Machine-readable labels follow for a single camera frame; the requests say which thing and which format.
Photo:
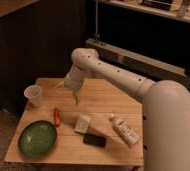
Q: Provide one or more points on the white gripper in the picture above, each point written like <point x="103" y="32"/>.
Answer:
<point x="73" y="81"/>

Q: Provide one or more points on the red pepper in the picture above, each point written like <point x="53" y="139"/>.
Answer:
<point x="56" y="117"/>

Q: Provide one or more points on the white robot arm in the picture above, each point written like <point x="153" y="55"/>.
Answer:
<point x="165" y="109"/>

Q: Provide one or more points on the green ceramic bowl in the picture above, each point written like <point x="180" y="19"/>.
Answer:
<point x="37" y="139"/>

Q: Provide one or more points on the white sponge block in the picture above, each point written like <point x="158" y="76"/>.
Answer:
<point x="82" y="124"/>

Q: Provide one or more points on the clear plastic cup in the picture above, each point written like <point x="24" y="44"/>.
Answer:
<point x="34" y="94"/>

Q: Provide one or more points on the wooden table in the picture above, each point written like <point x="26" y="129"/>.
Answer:
<point x="98" y="99"/>

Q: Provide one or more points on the black rectangular box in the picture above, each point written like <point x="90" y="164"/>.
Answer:
<point x="94" y="140"/>

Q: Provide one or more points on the white tube bottle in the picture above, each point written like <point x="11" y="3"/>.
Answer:
<point x="126" y="133"/>

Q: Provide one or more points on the upper wooden shelf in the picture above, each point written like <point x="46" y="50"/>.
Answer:
<point x="179" y="9"/>

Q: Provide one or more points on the metal shelf rail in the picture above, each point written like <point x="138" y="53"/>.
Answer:
<point x="139" y="62"/>

